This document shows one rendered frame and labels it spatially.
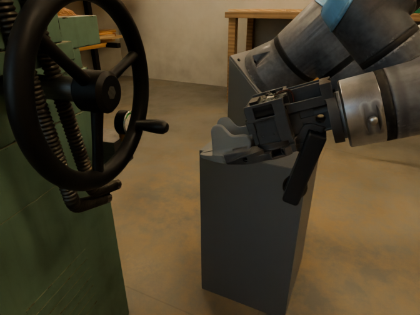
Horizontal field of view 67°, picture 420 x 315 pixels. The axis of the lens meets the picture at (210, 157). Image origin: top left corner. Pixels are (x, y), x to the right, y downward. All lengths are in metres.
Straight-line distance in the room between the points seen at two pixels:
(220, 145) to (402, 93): 0.24
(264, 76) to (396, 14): 0.37
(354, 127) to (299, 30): 0.44
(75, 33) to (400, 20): 0.58
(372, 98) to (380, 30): 0.14
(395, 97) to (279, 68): 0.45
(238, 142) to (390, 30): 0.26
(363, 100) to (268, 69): 0.44
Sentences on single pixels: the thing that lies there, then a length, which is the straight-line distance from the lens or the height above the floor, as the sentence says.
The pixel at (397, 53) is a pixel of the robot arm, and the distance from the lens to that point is 0.53.
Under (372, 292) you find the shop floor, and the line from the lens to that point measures 1.35.
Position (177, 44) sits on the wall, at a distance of 4.18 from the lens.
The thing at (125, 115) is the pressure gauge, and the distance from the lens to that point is 0.78.
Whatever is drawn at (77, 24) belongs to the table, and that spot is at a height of 0.89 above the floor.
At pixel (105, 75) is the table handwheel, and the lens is 0.47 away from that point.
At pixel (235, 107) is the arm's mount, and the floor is 0.67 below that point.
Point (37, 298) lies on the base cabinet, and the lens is 0.77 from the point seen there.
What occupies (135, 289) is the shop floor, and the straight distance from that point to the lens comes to 1.26.
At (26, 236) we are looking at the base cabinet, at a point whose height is 0.54.
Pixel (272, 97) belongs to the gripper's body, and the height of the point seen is 0.81.
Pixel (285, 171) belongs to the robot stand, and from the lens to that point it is 0.83.
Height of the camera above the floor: 0.92
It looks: 26 degrees down
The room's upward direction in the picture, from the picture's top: straight up
